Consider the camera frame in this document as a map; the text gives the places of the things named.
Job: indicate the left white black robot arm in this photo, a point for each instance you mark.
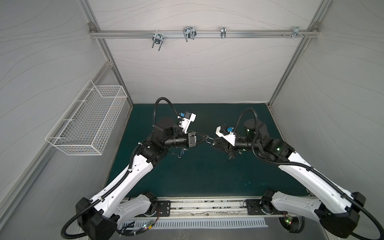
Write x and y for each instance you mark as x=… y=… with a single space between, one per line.
x=100 y=216

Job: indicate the metal u-bolt hook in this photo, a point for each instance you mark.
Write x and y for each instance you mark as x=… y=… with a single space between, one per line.
x=189 y=33
x=158 y=39

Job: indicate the small metal bracket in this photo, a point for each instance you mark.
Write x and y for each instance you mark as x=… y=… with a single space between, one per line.
x=223 y=32

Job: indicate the white wire basket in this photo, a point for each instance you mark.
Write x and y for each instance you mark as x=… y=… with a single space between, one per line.
x=85 y=127

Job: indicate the aluminium cross rail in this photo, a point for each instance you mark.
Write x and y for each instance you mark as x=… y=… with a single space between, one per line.
x=201 y=34

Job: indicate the metal U-bolt hook left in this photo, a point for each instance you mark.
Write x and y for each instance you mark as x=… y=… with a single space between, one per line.
x=158 y=39

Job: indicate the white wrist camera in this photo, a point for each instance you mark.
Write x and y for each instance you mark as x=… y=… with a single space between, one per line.
x=185 y=120
x=227 y=133

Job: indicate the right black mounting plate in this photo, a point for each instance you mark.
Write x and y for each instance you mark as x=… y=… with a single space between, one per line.
x=255 y=207

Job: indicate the metal U-bolt hook middle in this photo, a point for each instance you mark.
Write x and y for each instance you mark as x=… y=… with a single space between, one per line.
x=189 y=33

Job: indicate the white slotted cable duct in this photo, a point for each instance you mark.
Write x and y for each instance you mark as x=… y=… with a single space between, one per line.
x=213 y=223

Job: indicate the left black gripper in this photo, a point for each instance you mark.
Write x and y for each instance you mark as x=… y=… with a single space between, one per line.
x=191 y=138

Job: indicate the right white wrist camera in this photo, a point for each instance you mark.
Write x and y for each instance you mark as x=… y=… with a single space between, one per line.
x=227 y=133

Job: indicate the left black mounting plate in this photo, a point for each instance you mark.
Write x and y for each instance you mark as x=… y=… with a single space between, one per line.
x=162 y=209

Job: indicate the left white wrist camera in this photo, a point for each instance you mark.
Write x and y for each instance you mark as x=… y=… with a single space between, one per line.
x=185 y=120

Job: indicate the dark padlock with keys top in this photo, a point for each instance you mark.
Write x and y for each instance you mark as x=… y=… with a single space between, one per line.
x=210 y=140

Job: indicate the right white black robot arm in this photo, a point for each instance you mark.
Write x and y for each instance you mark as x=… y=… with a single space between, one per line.
x=327 y=205

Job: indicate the green table mat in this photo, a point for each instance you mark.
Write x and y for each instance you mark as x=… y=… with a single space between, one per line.
x=202 y=171

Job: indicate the blue padlock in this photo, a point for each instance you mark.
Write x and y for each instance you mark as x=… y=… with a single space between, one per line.
x=182 y=153

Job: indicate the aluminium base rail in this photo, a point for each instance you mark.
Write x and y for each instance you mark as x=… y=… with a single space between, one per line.
x=219 y=207

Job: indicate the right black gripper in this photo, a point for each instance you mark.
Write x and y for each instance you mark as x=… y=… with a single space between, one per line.
x=226 y=144

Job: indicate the metal corner bracket right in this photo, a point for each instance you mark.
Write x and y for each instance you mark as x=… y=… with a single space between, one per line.
x=296 y=34

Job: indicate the black mounting plate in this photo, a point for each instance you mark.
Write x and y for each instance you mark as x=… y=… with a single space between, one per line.
x=255 y=207
x=162 y=209

